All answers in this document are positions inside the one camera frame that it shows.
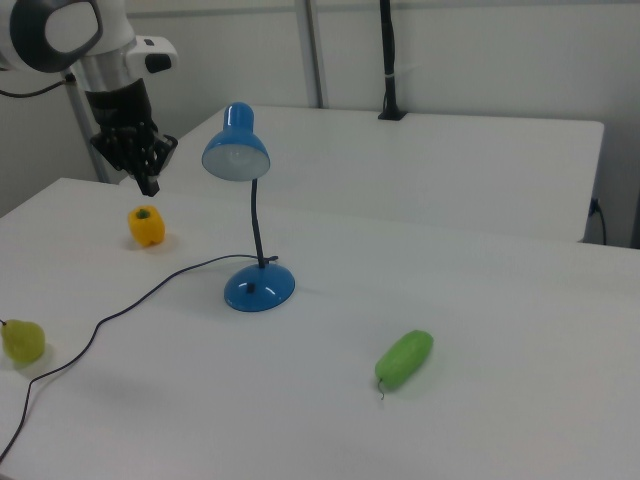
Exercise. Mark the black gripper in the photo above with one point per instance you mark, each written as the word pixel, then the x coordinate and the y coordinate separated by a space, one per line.
pixel 120 107

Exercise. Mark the blue desk lamp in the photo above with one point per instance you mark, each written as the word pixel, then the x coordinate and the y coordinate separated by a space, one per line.
pixel 257 290

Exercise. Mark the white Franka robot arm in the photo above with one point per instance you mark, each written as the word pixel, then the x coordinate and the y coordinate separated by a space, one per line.
pixel 110 30

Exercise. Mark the yellow bell pepper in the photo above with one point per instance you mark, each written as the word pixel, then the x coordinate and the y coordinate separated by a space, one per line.
pixel 146 227

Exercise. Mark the green pear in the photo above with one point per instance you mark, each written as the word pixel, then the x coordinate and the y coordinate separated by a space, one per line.
pixel 22 342

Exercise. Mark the black clamped pole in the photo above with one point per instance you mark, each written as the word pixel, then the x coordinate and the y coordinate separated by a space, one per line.
pixel 390 60

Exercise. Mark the white side table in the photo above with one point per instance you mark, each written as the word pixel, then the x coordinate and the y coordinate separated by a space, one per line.
pixel 425 165

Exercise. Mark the green cucumber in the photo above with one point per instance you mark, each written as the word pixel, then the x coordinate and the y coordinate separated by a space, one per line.
pixel 402 360

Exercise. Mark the grey metal frame post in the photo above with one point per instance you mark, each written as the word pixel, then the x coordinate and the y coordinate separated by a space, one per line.
pixel 100 160
pixel 314 55

